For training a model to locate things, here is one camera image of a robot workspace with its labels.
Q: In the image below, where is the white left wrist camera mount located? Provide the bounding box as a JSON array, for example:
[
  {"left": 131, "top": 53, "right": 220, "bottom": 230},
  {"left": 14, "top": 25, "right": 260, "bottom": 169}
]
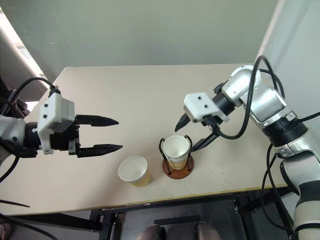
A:
[{"left": 32, "top": 92, "right": 76, "bottom": 155}]

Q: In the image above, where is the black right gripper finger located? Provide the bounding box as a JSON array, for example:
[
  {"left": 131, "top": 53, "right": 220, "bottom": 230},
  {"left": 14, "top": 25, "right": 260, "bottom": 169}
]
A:
[
  {"left": 174, "top": 112, "right": 191, "bottom": 133},
  {"left": 190, "top": 132, "right": 219, "bottom": 153}
]

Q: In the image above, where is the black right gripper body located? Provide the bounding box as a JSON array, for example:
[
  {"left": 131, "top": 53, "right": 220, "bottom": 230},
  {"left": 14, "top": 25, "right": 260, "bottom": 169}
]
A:
[{"left": 201, "top": 113, "right": 224, "bottom": 136}]

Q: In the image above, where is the yellow printed paper cup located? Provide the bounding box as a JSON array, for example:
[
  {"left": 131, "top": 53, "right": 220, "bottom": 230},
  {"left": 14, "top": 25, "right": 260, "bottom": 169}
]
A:
[
  {"left": 160, "top": 135, "right": 190, "bottom": 161},
  {"left": 165, "top": 154, "right": 189, "bottom": 172},
  {"left": 117, "top": 155, "right": 152, "bottom": 188}
]

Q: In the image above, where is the wire cup holder wooden base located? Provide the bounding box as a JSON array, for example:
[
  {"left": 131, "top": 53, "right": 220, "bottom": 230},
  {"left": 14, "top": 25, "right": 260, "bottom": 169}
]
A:
[{"left": 158, "top": 134, "right": 195, "bottom": 180}]

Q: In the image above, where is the thin black rod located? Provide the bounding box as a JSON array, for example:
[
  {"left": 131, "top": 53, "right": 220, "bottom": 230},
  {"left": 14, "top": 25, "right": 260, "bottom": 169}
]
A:
[{"left": 0, "top": 198, "right": 31, "bottom": 209}]

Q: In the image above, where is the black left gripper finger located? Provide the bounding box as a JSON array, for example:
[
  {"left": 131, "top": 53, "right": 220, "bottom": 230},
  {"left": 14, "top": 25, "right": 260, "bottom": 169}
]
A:
[
  {"left": 75, "top": 114, "right": 120, "bottom": 127},
  {"left": 75, "top": 144, "right": 124, "bottom": 159}
]

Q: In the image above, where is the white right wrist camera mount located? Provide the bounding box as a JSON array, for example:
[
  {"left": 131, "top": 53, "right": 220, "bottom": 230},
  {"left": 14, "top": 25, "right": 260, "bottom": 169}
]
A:
[{"left": 183, "top": 92, "right": 230, "bottom": 124}]

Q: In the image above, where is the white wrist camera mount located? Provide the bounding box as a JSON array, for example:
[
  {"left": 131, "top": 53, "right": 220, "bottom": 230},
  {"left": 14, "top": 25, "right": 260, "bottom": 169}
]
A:
[
  {"left": 183, "top": 92, "right": 230, "bottom": 124},
  {"left": 32, "top": 92, "right": 76, "bottom": 155}
]

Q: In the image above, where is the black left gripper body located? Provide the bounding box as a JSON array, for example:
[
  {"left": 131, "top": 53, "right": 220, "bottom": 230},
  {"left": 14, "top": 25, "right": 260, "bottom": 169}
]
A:
[{"left": 49, "top": 115, "right": 81, "bottom": 158}]

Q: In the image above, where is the black metal table frame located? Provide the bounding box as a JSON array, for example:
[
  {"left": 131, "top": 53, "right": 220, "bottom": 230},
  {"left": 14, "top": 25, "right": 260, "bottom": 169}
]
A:
[{"left": 14, "top": 186, "right": 295, "bottom": 240}]

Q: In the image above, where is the black floor cable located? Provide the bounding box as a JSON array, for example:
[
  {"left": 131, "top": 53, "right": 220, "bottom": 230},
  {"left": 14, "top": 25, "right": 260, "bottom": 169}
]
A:
[{"left": 0, "top": 212, "right": 65, "bottom": 240}]

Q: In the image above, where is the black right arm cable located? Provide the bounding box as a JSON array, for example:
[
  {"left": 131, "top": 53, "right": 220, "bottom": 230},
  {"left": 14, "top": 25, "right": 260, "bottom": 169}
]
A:
[
  {"left": 214, "top": 55, "right": 286, "bottom": 140},
  {"left": 260, "top": 142, "right": 296, "bottom": 235}
]

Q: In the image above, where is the dark brown rounded shape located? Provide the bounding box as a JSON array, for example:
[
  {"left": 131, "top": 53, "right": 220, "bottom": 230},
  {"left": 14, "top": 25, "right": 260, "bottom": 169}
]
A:
[
  {"left": 0, "top": 221, "right": 13, "bottom": 239},
  {"left": 136, "top": 224, "right": 168, "bottom": 240},
  {"left": 195, "top": 220, "right": 221, "bottom": 240}
]

